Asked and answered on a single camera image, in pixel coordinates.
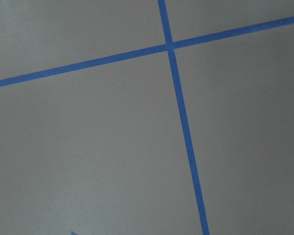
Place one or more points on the blue tape grid lines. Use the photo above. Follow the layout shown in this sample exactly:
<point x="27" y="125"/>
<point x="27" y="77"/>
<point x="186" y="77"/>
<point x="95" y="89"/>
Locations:
<point x="170" y="47"/>

